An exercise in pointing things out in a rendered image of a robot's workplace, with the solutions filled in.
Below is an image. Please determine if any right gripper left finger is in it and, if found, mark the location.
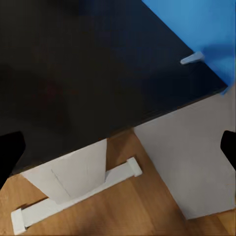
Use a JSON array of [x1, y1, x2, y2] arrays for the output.
[[0, 131, 26, 190]]

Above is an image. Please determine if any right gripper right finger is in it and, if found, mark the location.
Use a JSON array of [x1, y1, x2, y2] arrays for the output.
[[220, 131, 236, 170]]

